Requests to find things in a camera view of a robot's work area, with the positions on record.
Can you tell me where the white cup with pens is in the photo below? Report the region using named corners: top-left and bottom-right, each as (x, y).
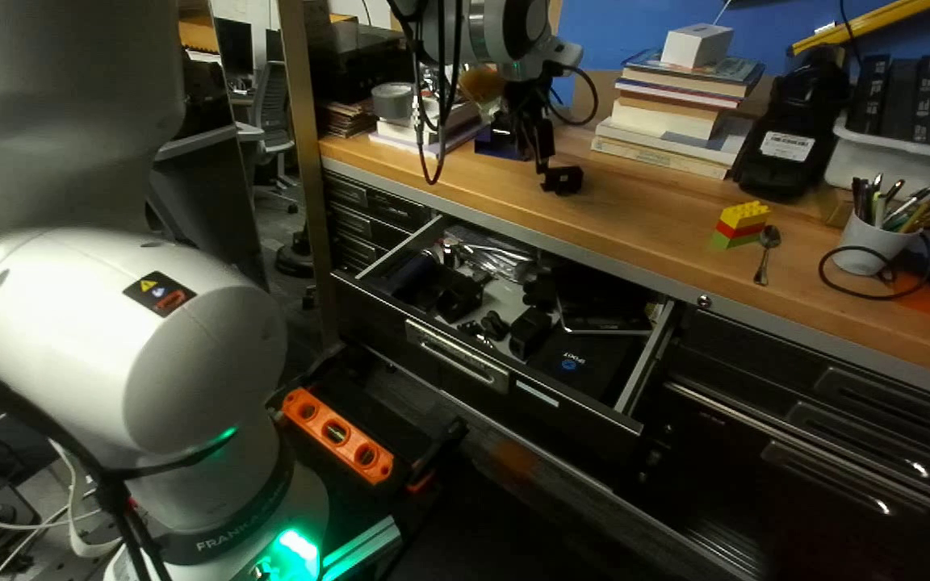
top-left (834, 174), bottom-right (930, 274)

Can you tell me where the grey duct tape roll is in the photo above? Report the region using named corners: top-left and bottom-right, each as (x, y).
top-left (370, 80), bottom-right (412, 125)

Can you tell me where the open grey metal drawer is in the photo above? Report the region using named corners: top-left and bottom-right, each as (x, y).
top-left (335, 215), bottom-right (671, 442)

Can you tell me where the black label printer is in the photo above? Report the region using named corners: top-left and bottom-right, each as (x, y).
top-left (730, 60), bottom-right (848, 199)

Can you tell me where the yellow level tool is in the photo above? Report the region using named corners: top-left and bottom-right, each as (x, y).
top-left (787, 0), bottom-right (930, 55)

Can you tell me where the white bin with black items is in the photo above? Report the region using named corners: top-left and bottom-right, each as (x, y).
top-left (824, 53), bottom-right (930, 220)

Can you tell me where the black plastic part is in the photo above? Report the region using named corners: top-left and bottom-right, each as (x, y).
top-left (542, 163), bottom-right (584, 194)

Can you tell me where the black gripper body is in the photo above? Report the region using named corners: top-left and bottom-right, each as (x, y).
top-left (505, 78), bottom-right (554, 162)

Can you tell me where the metal spoon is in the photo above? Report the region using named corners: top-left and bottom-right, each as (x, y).
top-left (751, 226), bottom-right (780, 286)

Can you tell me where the black printer box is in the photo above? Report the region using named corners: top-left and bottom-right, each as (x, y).
top-left (310, 21), bottom-right (412, 102)

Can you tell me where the black cable on table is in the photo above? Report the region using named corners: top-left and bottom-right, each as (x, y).
top-left (815, 241), bottom-right (930, 303)

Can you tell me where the stack of books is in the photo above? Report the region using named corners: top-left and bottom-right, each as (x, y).
top-left (590, 21), bottom-right (762, 171)

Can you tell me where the colourful toy block stack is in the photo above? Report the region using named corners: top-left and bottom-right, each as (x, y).
top-left (715, 199), bottom-right (768, 248)

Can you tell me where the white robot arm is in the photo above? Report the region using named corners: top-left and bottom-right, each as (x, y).
top-left (0, 0), bottom-right (329, 581)

